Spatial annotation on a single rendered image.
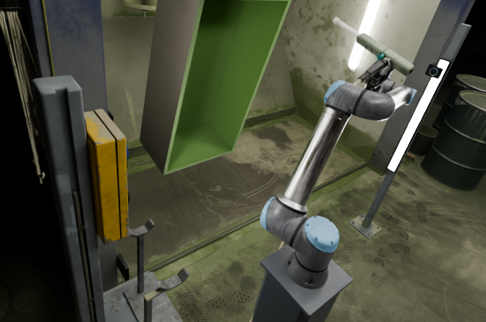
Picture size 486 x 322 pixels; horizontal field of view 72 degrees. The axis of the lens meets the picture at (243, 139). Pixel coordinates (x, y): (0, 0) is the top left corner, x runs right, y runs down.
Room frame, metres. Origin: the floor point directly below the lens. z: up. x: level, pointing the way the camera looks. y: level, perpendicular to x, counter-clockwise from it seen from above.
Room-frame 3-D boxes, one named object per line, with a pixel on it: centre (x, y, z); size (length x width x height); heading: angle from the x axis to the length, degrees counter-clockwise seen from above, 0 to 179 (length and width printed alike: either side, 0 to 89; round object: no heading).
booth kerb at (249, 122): (2.84, 0.40, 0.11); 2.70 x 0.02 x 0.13; 134
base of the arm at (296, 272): (1.02, -0.40, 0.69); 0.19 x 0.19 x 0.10
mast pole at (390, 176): (2.07, -1.12, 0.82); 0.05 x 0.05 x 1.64; 44
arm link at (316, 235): (1.02, -0.39, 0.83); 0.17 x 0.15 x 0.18; 58
